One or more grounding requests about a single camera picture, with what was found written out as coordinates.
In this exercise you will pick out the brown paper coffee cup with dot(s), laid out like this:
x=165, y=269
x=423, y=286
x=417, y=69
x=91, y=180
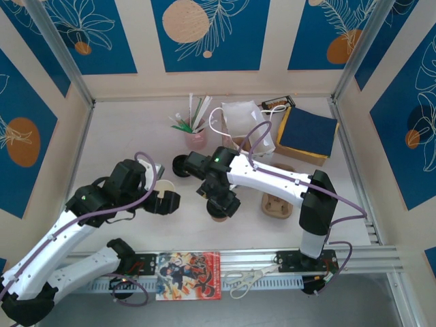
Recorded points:
x=167, y=186
x=219, y=218

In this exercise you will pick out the coffee cup with black lid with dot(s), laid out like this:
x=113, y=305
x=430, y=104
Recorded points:
x=212, y=209

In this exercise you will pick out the white printed paper bag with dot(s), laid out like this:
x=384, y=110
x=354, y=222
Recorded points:
x=238, y=116

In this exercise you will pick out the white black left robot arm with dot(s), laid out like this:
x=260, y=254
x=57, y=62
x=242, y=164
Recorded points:
x=41, y=248

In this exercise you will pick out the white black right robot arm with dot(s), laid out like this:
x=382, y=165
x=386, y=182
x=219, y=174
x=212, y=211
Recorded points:
x=265, y=177

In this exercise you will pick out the pink straw cup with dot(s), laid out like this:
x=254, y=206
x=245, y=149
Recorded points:
x=195, y=141

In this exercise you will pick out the white wrapped straw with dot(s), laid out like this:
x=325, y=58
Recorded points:
x=206, y=107
x=202, y=125
x=174, y=120
x=191, y=105

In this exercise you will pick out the green straw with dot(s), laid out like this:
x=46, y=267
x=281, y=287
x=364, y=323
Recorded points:
x=199, y=112

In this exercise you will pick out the black sachet holder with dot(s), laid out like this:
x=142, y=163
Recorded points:
x=272, y=102

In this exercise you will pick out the colourful comic book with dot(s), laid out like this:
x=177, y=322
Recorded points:
x=187, y=276

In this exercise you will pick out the aluminium side rail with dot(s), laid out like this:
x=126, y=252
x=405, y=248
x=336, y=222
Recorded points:
x=335, y=104
x=81, y=139

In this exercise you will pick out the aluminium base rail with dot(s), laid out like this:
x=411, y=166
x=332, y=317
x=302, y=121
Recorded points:
x=245, y=257

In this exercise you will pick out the aluminium frame post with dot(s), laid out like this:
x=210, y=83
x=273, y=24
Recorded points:
x=362, y=51
x=71, y=68

